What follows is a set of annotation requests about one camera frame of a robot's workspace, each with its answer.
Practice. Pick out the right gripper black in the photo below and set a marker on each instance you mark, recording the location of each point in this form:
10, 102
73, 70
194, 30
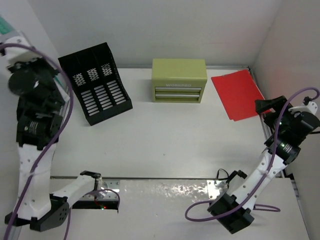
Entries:
278, 103

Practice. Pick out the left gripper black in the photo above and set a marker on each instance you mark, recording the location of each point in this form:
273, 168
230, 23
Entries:
39, 60

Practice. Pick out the black three-slot file organizer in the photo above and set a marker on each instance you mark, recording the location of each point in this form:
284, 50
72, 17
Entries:
96, 83

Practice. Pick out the red folder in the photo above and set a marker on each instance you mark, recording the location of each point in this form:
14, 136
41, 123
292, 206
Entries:
238, 93

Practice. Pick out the green notebook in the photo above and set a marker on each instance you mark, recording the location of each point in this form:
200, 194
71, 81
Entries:
6, 29

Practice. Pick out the green metal drawer toolbox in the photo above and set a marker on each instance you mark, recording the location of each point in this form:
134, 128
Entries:
178, 80

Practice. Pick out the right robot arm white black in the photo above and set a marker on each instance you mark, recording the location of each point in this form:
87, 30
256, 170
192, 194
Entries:
282, 148

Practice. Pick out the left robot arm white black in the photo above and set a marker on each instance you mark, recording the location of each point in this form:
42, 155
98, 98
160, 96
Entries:
39, 124

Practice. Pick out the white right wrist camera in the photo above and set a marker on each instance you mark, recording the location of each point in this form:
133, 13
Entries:
311, 107

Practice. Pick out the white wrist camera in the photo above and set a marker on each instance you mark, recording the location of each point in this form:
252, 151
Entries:
16, 54
311, 107

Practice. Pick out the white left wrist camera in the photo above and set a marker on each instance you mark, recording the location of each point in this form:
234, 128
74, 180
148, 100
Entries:
16, 54

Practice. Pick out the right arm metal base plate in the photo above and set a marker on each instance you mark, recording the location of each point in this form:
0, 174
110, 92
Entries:
215, 188

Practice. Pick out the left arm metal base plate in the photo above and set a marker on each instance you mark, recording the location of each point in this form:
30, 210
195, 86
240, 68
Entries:
102, 190

